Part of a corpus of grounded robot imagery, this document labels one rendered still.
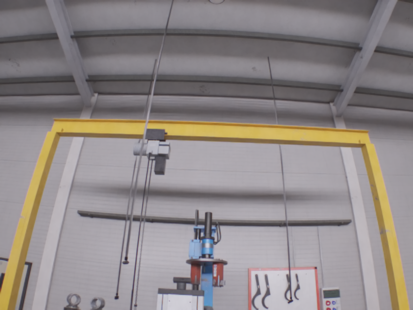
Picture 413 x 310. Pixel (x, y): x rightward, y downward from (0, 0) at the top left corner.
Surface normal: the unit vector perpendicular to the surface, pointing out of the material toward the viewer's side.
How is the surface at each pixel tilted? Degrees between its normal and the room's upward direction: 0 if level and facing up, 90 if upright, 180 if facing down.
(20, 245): 90
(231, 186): 90
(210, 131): 90
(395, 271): 90
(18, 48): 173
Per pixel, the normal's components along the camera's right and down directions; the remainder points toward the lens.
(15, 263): 0.02, -0.50
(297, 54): -0.03, 0.80
